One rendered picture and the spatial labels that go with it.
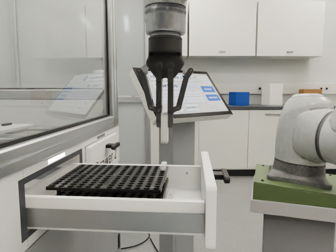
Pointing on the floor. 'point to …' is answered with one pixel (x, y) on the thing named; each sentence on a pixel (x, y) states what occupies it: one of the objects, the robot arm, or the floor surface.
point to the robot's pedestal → (295, 226)
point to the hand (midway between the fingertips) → (164, 127)
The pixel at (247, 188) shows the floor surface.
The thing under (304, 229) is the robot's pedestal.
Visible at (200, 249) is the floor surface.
